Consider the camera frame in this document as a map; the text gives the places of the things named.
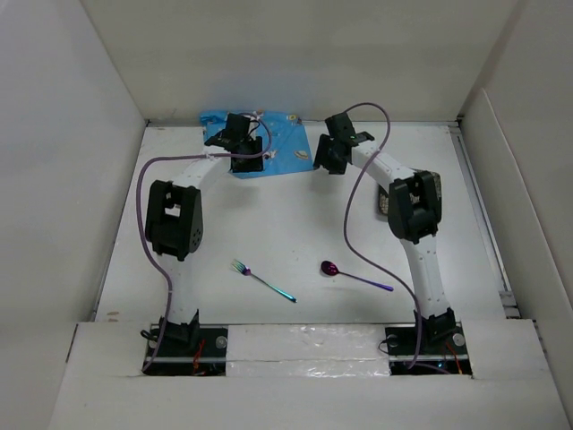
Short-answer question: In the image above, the purple iridescent spoon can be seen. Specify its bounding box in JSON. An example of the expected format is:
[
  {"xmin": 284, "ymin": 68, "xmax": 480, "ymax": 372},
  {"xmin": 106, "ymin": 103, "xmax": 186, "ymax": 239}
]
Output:
[{"xmin": 320, "ymin": 261, "xmax": 394, "ymax": 292}]

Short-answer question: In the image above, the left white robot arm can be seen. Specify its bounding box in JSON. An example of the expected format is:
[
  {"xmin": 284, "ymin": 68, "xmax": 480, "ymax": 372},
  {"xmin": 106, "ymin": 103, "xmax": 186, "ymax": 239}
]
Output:
[{"xmin": 136, "ymin": 113, "xmax": 272, "ymax": 356}]

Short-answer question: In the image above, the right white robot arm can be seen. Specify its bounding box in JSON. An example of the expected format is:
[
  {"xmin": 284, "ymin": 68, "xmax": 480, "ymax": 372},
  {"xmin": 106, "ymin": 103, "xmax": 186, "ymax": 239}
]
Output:
[{"xmin": 313, "ymin": 112, "xmax": 456, "ymax": 353}]

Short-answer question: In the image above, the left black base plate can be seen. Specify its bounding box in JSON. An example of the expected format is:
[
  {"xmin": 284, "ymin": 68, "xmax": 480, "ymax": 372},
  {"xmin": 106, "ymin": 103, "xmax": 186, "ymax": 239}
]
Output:
[{"xmin": 141, "ymin": 322, "xmax": 228, "ymax": 377}]

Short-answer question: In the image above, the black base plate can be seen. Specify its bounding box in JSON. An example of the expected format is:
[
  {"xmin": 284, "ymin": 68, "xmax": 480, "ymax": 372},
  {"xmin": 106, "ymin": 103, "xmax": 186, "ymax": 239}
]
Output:
[
  {"xmin": 378, "ymin": 323, "xmax": 473, "ymax": 376},
  {"xmin": 141, "ymin": 322, "xmax": 228, "ymax": 377}
]

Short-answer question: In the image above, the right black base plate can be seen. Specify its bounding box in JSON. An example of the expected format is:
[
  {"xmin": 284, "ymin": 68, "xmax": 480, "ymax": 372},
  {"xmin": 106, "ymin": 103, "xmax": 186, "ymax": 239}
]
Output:
[{"xmin": 378, "ymin": 323, "xmax": 473, "ymax": 376}]

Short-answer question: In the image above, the blue space-print cloth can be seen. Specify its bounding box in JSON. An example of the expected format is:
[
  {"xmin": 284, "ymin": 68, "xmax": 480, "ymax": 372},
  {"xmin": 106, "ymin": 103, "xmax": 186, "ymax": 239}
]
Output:
[{"xmin": 199, "ymin": 110, "xmax": 313, "ymax": 179}]

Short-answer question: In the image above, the iridescent fork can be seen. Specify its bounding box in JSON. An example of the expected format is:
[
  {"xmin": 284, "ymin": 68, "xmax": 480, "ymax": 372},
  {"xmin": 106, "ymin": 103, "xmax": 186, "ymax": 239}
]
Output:
[{"xmin": 231, "ymin": 259, "xmax": 297, "ymax": 304}]

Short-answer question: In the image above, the dark floral square plate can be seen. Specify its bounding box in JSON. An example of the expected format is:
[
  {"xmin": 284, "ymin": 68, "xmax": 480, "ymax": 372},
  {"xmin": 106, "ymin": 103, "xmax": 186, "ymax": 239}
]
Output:
[{"xmin": 377, "ymin": 169, "xmax": 443, "ymax": 223}]

